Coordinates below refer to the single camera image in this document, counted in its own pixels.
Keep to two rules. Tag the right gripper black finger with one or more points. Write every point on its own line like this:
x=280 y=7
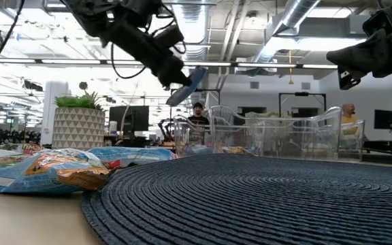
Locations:
x=348 y=79
x=362 y=54

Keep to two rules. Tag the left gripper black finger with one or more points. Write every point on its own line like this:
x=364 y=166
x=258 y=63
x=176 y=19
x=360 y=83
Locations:
x=175 y=75

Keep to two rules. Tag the pale blue granola bar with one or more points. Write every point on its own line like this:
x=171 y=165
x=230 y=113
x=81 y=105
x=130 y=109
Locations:
x=199 y=149

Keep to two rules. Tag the blue granola bar red end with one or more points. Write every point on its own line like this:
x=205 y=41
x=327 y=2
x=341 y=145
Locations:
x=131 y=155

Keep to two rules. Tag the yellow granola bar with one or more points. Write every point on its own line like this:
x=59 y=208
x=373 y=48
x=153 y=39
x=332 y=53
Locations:
x=238 y=150

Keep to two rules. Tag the blue granola bar orange picture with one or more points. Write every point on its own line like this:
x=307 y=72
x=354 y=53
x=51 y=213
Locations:
x=29 y=173

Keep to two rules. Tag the black background robot arm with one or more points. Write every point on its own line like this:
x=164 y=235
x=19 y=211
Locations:
x=166 y=129

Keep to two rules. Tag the person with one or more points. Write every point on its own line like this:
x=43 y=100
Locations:
x=198 y=119
x=348 y=115

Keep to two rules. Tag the small clear plastic bin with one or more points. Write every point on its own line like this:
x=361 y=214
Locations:
x=185 y=136
x=352 y=139

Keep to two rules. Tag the black computer monitor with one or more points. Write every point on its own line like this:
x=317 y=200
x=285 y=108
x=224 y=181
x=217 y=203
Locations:
x=128 y=118

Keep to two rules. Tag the long ceiling light strip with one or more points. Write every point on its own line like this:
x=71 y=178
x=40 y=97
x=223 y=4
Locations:
x=250 y=64

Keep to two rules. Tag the black desk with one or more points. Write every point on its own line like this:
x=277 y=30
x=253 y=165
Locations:
x=386 y=146

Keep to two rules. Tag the green artificial plant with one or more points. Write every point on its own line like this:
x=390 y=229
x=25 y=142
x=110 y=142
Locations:
x=77 y=101

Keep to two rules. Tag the large clear plastic bin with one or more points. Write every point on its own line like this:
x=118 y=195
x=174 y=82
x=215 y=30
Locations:
x=284 y=136

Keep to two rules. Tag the triangle patterned planter pot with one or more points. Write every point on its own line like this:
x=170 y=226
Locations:
x=78 y=127

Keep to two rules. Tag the round blue woven placemat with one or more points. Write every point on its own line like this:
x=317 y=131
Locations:
x=250 y=200

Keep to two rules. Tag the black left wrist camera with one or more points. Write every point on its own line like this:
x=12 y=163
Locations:
x=168 y=37

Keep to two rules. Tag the black metal frame stand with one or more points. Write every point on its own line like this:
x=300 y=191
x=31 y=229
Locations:
x=213 y=90
x=301 y=94

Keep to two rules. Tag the small black wall monitor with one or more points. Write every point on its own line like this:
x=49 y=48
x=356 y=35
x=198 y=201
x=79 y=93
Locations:
x=384 y=119

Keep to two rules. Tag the silver spiral air duct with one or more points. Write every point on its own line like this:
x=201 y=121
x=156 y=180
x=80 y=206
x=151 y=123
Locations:
x=294 y=13

